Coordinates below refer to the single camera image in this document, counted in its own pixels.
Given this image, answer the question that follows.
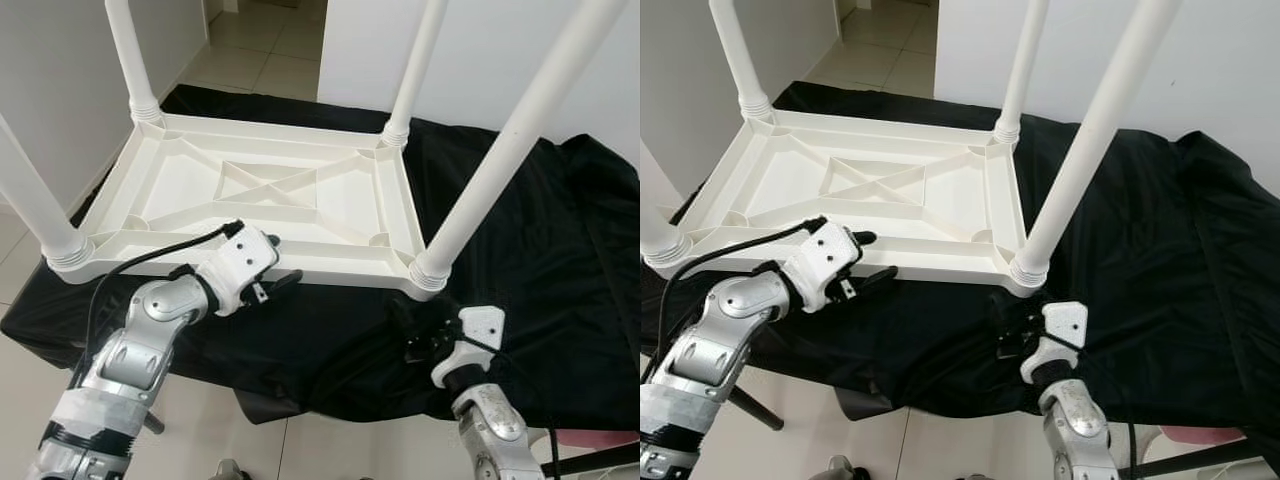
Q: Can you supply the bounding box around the white plastic table top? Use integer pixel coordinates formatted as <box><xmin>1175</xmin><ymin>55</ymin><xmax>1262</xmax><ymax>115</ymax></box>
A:
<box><xmin>45</xmin><ymin>112</ymin><xmax>451</xmax><ymax>301</ymax></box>
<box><xmin>645</xmin><ymin>108</ymin><xmax>1051</xmax><ymax>298</ymax></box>

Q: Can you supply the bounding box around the white plastic table leg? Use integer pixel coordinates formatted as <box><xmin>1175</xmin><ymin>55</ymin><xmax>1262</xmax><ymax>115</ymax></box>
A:
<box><xmin>992</xmin><ymin>0</ymin><xmax>1051</xmax><ymax>146</ymax></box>
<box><xmin>640</xmin><ymin>165</ymin><xmax>693</xmax><ymax>269</ymax></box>
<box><xmin>105</xmin><ymin>0</ymin><xmax>166</xmax><ymax>126</ymax></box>
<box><xmin>708</xmin><ymin>0</ymin><xmax>776</xmax><ymax>123</ymax></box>
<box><xmin>408</xmin><ymin>0</ymin><xmax>629</xmax><ymax>293</ymax></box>
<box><xmin>1008</xmin><ymin>0</ymin><xmax>1183</xmax><ymax>291</ymax></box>
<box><xmin>380</xmin><ymin>0</ymin><xmax>449</xmax><ymax>149</ymax></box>
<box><xmin>0</xmin><ymin>115</ymin><xmax>96</xmax><ymax>271</ymax></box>

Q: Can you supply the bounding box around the pink stool seat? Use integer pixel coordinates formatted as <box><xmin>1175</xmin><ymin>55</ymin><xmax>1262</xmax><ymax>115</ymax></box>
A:
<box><xmin>555</xmin><ymin>430</ymin><xmax>641</xmax><ymax>451</ymax></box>
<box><xmin>1160</xmin><ymin>427</ymin><xmax>1246</xmax><ymax>446</ymax></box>

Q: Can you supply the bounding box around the black metal bar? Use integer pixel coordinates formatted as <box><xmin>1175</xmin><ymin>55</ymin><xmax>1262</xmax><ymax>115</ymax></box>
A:
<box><xmin>1120</xmin><ymin>438</ymin><xmax>1280</xmax><ymax>479</ymax></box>
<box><xmin>545</xmin><ymin>443</ymin><xmax>641</xmax><ymax>479</ymax></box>

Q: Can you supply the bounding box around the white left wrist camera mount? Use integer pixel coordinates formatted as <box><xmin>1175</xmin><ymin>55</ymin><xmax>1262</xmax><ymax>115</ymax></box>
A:
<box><xmin>200</xmin><ymin>225</ymin><xmax>281</xmax><ymax>316</ymax></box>
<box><xmin>785</xmin><ymin>222</ymin><xmax>863</xmax><ymax>313</ymax></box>

